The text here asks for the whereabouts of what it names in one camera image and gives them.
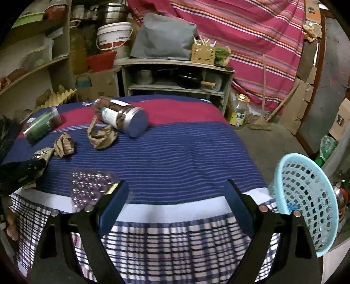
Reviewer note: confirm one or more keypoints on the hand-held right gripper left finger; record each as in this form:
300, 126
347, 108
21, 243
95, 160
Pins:
113, 207

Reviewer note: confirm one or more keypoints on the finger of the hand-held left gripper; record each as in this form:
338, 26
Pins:
31, 170

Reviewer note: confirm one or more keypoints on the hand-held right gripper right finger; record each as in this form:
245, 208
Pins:
239, 207

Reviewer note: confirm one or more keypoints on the printed snack packet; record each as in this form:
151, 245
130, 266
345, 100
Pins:
43, 155

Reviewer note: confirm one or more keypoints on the clear plastic blister tray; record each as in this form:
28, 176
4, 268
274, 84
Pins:
90, 188

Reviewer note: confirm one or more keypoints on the light blue plastic basket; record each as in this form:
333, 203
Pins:
309, 196

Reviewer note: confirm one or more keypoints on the person's left hand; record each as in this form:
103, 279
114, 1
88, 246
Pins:
12, 226

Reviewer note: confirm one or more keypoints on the black plastic crate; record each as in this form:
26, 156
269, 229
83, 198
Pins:
8, 136

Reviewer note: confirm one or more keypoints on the small crumpled brown paper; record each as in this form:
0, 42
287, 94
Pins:
64, 144

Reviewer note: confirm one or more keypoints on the green clear plastic jar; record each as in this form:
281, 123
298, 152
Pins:
42, 124

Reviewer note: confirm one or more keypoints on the large crumpled brown paper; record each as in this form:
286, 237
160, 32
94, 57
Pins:
102, 138

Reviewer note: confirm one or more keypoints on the striped checked tablecloth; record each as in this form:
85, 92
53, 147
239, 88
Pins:
177, 163

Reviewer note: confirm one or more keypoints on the yellow egg tray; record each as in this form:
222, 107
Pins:
58, 97

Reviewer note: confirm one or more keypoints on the straw broom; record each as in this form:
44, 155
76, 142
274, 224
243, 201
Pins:
259, 124

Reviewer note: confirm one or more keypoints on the clear jar with silver lid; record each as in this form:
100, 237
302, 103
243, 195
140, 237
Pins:
123, 117

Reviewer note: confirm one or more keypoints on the yellow oil bottle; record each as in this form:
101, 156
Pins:
239, 114

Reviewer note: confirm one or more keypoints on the stacked steel bowls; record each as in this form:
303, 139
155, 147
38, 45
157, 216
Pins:
340, 199

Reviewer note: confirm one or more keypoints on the green plastic bag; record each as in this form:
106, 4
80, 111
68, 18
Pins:
328, 147

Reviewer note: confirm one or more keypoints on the wooden shelf unit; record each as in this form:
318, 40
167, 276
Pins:
56, 62

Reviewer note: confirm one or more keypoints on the brown cardboard box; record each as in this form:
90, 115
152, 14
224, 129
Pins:
99, 82

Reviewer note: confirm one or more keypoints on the wooden stick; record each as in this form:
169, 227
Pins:
283, 101

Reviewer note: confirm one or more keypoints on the large yellow oil jug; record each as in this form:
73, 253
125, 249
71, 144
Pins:
78, 52

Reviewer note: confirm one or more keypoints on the red plastic basin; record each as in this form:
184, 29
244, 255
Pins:
101, 61

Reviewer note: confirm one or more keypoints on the small steel pot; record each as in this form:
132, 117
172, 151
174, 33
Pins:
145, 77

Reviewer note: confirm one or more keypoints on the printed cardboard box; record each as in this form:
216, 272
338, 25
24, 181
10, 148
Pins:
341, 120

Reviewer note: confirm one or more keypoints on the black frying pan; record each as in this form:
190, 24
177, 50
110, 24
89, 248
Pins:
190, 80

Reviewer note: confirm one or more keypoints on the green plastic tray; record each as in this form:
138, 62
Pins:
27, 20

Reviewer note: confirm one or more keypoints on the grey door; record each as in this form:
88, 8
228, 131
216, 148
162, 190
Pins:
325, 82

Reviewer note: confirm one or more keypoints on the green leafy vegetables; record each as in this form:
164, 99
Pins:
222, 54

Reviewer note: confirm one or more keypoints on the low wooden shelf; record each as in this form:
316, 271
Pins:
175, 64

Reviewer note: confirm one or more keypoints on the white plastic bucket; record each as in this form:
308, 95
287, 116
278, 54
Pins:
113, 37

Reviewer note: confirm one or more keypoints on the red bowl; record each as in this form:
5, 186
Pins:
56, 10

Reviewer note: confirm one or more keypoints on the red striped cloth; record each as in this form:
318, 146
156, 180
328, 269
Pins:
240, 35

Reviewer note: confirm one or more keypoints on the large steel pot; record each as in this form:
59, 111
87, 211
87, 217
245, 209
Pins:
112, 13

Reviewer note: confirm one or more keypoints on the grey cushion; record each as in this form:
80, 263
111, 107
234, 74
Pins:
164, 38

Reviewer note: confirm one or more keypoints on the hanging ginger bunch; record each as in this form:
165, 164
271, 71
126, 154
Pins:
310, 31

